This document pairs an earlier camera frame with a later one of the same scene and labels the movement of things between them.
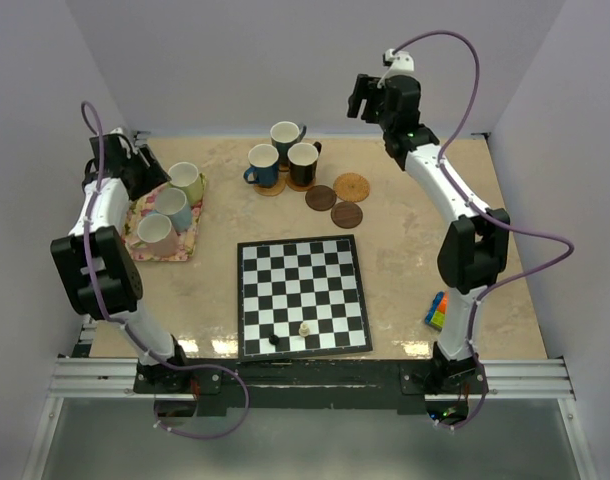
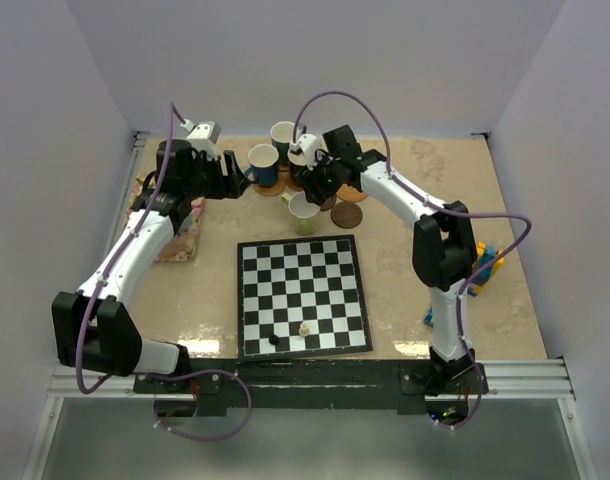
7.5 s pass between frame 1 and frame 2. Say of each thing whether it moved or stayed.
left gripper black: moved
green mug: moved
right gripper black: moved
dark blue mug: stayed
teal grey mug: stayed
